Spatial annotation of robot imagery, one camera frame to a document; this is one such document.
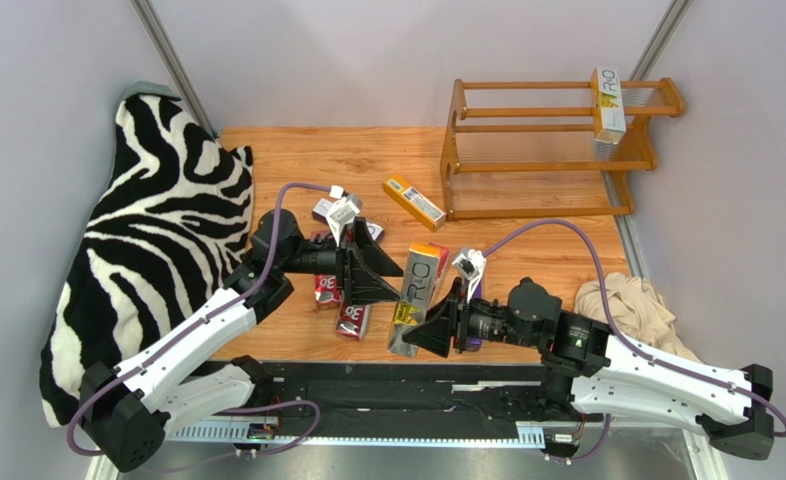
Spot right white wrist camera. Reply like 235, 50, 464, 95
452, 246, 487, 303

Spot beige crumpled cloth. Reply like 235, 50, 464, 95
605, 272, 701, 363

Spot red 3D toothpaste box right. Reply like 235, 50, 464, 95
429, 242, 450, 302

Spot purple white R.O.C.S. toothpaste box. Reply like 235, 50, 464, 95
311, 197, 386, 244

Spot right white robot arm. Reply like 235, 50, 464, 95
403, 278, 774, 461

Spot silver yellow R.O.C.S. toothpaste box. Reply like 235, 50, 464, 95
387, 243, 438, 358

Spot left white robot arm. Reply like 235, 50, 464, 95
72, 208, 404, 473

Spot small red toothpaste box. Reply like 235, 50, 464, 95
314, 275, 342, 310

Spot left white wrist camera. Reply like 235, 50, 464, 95
325, 193, 363, 246

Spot zebra pattern cushion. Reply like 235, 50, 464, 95
38, 82, 254, 429

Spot red 3D toothpaste box left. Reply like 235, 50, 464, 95
335, 304, 372, 340

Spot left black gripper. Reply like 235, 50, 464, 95
279, 217, 402, 306

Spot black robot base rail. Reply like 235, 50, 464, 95
228, 361, 603, 456

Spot red 3d toothpaste box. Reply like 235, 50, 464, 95
429, 242, 450, 302
335, 304, 372, 340

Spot orange white R.O.C.S. toothpaste box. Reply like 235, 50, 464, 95
591, 66, 627, 144

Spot orange wooden shelf rack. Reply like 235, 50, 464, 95
439, 77, 686, 221

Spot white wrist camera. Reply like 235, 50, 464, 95
325, 193, 363, 246
452, 246, 487, 303

